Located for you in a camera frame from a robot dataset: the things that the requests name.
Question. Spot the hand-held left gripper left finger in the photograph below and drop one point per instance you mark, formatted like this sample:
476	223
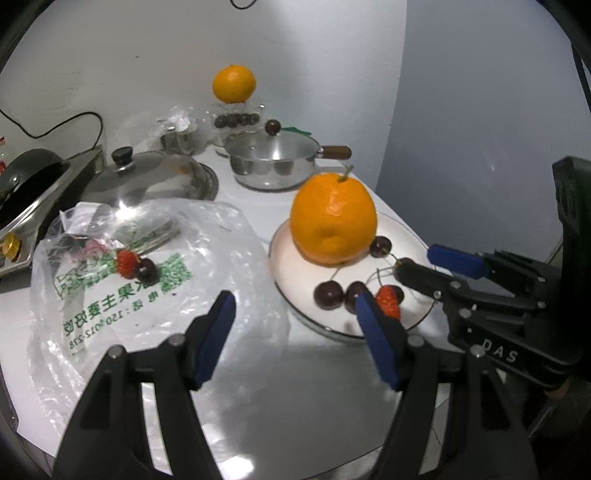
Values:
214	339

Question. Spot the steel lid black knob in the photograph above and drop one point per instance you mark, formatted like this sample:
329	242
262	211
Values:
152	173

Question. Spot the red strawberry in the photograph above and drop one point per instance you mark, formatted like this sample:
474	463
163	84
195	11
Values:
388	302
127	263

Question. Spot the black wok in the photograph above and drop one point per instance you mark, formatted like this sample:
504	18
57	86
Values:
32	168

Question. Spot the clear plastic bag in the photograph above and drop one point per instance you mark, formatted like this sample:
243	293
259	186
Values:
231	258

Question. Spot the crumpled clear plastic wrap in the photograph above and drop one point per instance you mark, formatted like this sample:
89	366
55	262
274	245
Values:
178	119

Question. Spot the small steel pot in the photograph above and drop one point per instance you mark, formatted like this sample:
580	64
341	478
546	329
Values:
272	173

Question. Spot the green yellow sponge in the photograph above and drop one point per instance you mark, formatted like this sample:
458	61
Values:
298	131

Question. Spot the small round orange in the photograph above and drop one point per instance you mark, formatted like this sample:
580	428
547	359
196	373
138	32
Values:
234	84

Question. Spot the dark red cherry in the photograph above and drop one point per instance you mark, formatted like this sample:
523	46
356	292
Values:
354	293
328	295
380	246
147	271

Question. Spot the white plate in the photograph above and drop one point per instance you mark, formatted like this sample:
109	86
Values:
295	286

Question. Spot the large orange with stem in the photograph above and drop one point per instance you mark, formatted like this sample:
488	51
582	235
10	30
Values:
332	217

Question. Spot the pot lid brown knob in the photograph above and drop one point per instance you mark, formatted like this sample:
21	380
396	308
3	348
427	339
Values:
272	145

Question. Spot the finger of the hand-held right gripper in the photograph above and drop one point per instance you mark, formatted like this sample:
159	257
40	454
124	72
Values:
425	277
455	261

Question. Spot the steel mug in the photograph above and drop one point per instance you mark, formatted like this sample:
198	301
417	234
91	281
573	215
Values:
180	144

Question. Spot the clear container of cherries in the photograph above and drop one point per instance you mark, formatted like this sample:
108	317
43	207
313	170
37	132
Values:
238	119

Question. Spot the grey door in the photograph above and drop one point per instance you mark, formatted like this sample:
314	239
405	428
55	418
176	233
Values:
461	115

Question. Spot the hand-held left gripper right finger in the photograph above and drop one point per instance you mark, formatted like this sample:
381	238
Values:
378	341

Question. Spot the steel induction cooker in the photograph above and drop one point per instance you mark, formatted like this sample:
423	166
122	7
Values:
51	203

